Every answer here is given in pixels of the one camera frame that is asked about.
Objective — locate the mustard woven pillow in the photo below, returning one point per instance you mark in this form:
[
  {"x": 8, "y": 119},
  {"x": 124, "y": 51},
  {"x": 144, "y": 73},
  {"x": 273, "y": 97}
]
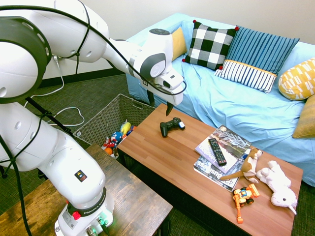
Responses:
[{"x": 307, "y": 118}]

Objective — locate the business magazine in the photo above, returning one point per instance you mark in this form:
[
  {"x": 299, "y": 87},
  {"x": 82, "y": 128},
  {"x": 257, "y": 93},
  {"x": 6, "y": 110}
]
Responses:
[{"x": 211, "y": 173}]

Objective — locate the white unicorn plush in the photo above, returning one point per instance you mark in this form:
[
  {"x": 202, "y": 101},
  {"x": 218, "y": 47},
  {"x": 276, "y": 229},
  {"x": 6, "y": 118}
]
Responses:
[{"x": 278, "y": 182}]

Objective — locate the brown kangaroo plush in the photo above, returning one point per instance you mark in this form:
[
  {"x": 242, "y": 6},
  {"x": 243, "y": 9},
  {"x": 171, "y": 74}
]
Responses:
[{"x": 249, "y": 163}]

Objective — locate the black white checkered pillow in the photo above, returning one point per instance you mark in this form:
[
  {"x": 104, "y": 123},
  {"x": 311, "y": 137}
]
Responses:
[{"x": 209, "y": 44}]

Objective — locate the black gamepad controller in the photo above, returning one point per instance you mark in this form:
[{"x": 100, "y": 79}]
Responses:
[{"x": 169, "y": 126}]

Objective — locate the navy white striped pillow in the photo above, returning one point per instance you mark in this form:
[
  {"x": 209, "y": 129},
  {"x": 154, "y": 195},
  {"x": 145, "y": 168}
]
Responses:
[{"x": 248, "y": 75}]

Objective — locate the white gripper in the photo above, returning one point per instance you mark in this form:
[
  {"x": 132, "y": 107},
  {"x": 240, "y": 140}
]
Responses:
[{"x": 176, "y": 97}]

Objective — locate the Captain America plush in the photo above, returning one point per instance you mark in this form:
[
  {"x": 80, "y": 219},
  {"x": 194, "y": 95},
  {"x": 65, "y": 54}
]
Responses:
[{"x": 116, "y": 138}]

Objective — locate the blue striped pillow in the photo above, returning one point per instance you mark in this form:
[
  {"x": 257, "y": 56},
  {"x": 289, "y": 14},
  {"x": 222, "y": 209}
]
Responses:
[{"x": 261, "y": 49}]

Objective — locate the light blue covered sofa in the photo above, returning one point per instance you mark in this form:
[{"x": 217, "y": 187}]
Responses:
[{"x": 221, "y": 105}]

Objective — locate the orange toy excavator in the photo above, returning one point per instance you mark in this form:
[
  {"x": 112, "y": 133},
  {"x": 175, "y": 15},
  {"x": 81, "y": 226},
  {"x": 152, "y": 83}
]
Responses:
[{"x": 242, "y": 195}]

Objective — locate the plain yellow pillow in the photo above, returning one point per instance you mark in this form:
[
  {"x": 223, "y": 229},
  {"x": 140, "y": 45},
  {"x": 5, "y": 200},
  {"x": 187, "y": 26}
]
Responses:
[{"x": 179, "y": 43}]

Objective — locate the black TV remote control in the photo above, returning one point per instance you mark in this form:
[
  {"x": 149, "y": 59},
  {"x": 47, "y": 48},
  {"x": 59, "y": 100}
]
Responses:
[{"x": 217, "y": 152}]

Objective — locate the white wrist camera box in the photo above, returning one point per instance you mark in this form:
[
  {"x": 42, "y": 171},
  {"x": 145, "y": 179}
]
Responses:
[{"x": 172, "y": 79}]

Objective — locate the grey woven wicker basket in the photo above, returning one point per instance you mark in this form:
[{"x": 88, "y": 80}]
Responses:
[{"x": 108, "y": 115}]

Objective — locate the yellow white patterned pillow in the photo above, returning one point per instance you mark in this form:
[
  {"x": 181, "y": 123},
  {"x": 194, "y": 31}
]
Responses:
[{"x": 299, "y": 79}]

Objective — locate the dark rustic wooden stand table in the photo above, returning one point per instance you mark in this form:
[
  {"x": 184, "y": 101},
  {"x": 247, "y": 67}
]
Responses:
[{"x": 137, "y": 204}]

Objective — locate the magazine with landscape cover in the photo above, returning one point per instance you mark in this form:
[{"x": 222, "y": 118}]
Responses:
[{"x": 233, "y": 145}]

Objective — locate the reddish wooden coffee table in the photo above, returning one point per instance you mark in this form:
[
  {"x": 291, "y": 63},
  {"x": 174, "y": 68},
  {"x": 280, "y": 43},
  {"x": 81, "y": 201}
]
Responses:
[{"x": 172, "y": 159}]

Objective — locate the blue yellow narwhal plush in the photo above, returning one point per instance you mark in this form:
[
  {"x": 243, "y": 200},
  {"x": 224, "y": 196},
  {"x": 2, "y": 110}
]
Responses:
[{"x": 125, "y": 127}]

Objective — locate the white paper basket tag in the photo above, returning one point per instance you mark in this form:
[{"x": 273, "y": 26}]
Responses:
[{"x": 78, "y": 134}]

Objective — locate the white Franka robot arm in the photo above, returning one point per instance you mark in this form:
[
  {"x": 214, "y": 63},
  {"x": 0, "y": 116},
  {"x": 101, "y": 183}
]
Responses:
[{"x": 61, "y": 159}]

